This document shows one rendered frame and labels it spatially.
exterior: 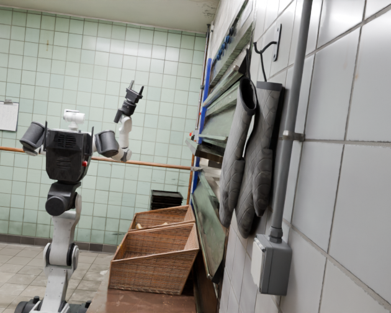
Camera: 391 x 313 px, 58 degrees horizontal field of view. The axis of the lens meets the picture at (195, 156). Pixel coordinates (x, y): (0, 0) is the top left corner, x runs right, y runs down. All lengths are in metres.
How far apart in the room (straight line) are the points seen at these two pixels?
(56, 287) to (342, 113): 2.16
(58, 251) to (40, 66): 2.46
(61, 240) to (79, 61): 2.34
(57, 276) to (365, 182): 2.18
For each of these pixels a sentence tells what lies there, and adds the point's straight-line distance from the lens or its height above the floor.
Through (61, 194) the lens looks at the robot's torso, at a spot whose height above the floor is 1.03.
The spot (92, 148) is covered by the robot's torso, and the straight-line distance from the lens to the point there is 2.22.
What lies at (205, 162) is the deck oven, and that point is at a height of 1.23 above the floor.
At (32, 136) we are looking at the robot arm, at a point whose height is 1.34.
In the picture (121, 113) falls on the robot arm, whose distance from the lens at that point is 2.37.
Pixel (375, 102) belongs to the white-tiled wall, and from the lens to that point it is 0.45.
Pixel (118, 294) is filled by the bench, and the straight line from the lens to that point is 2.03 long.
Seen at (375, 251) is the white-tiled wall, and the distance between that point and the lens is 0.42.
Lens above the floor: 1.47
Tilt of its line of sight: 4 degrees down
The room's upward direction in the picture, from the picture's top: 7 degrees clockwise
